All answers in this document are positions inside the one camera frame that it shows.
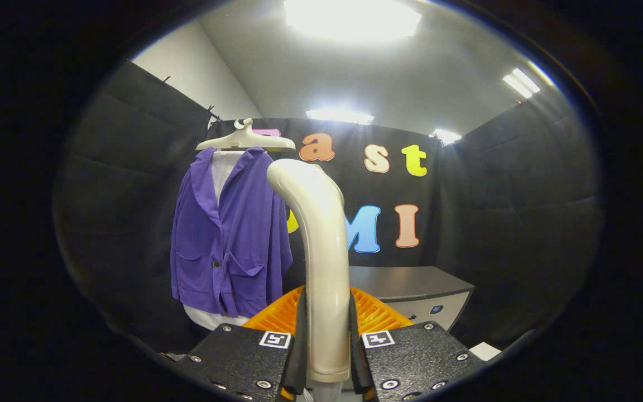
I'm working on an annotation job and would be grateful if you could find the large ceiling light panel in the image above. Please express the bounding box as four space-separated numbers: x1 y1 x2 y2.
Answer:
284 0 423 42

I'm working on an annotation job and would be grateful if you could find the white ironing board cover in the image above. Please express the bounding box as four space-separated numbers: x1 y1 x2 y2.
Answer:
182 151 251 331

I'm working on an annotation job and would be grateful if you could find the purple jacket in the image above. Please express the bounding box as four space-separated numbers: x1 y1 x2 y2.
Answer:
170 147 294 319

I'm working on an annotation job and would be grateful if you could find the white garment steamer head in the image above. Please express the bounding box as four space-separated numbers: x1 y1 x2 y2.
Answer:
267 159 353 386

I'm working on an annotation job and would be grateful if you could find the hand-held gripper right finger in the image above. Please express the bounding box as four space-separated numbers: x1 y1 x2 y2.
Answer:
348 286 487 402

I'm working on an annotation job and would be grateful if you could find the white clothes hanger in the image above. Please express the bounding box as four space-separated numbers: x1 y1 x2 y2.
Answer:
195 118 296 152

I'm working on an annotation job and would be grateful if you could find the black backdrop cloth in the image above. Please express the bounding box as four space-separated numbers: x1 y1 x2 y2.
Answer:
54 61 604 358

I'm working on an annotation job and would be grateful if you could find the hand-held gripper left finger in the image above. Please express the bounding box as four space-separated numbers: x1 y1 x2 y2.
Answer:
176 286 308 402

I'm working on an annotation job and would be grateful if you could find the grey cabinet with dark top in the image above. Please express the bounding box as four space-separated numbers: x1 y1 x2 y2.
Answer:
348 265 476 333

